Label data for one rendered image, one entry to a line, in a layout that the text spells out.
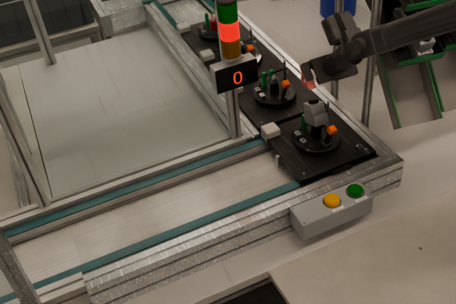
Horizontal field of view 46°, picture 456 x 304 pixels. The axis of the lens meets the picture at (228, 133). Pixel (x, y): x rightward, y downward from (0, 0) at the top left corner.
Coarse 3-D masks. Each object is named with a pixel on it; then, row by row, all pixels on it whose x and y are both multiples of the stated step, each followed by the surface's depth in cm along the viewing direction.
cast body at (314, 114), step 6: (306, 102) 149; (312, 102) 146; (318, 102) 147; (306, 108) 148; (312, 108) 146; (318, 108) 146; (324, 108) 147; (306, 114) 149; (312, 114) 146; (318, 114) 147; (324, 114) 146; (306, 120) 150; (312, 120) 147; (318, 120) 146; (324, 120) 146
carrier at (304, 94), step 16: (272, 80) 167; (288, 80) 178; (240, 96) 174; (256, 96) 169; (272, 96) 169; (288, 96) 168; (304, 96) 171; (256, 112) 166; (272, 112) 166; (288, 112) 165; (256, 128) 162
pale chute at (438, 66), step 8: (448, 56) 158; (432, 64) 157; (440, 64) 157; (448, 64) 157; (432, 72) 152; (440, 72) 157; (448, 72) 157; (440, 80) 157; (448, 80) 157; (440, 88) 156; (448, 88) 157; (440, 96) 152; (448, 96) 156; (440, 104) 152; (448, 104) 156
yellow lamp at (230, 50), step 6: (222, 42) 135; (228, 42) 134; (234, 42) 134; (222, 48) 136; (228, 48) 135; (234, 48) 135; (240, 48) 137; (222, 54) 138; (228, 54) 136; (234, 54) 136; (240, 54) 138
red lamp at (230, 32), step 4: (220, 24) 132; (224, 24) 131; (228, 24) 131; (232, 24) 131; (236, 24) 132; (220, 28) 133; (224, 28) 132; (228, 28) 131; (232, 28) 131; (236, 28) 132; (220, 32) 133; (224, 32) 132; (228, 32) 132; (232, 32) 132; (236, 32) 133; (220, 36) 135; (224, 36) 133; (228, 36) 133; (232, 36) 133; (236, 36) 133; (224, 40) 134; (228, 40) 133; (232, 40) 133
